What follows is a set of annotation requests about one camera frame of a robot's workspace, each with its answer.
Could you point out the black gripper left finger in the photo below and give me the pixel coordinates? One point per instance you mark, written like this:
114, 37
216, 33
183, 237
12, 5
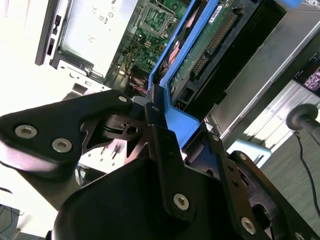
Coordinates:
50, 120

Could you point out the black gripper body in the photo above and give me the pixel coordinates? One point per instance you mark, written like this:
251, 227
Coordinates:
112, 207

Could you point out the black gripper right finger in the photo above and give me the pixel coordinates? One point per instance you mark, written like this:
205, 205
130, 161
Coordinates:
237, 200

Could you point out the hard disk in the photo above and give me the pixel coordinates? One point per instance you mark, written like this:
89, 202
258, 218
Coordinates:
195, 57

